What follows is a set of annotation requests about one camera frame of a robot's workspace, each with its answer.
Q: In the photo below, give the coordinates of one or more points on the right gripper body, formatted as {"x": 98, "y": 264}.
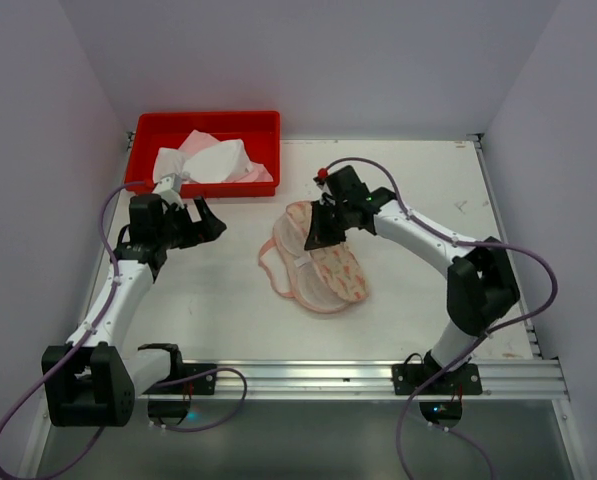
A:
{"x": 333, "y": 213}

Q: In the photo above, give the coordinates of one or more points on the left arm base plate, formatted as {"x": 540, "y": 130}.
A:
{"x": 204, "y": 382}

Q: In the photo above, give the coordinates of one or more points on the floral mesh laundry bag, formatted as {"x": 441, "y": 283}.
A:
{"x": 326, "y": 280}

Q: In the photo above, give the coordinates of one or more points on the red plastic bin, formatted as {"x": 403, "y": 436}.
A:
{"x": 259, "y": 130}

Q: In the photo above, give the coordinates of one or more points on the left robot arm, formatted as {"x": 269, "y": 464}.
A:
{"x": 88, "y": 383}

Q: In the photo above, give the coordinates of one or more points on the aluminium front rail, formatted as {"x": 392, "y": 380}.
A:
{"x": 381, "y": 380}

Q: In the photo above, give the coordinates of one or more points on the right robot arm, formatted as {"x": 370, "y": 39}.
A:
{"x": 480, "y": 284}

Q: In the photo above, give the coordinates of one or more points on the white bra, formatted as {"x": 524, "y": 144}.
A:
{"x": 224, "y": 162}

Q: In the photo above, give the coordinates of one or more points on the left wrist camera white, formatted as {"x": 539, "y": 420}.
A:
{"x": 168, "y": 188}

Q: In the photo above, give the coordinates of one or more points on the pink bra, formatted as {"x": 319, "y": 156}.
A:
{"x": 199, "y": 140}

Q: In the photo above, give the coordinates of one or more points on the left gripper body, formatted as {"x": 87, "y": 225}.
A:
{"x": 186, "y": 228}

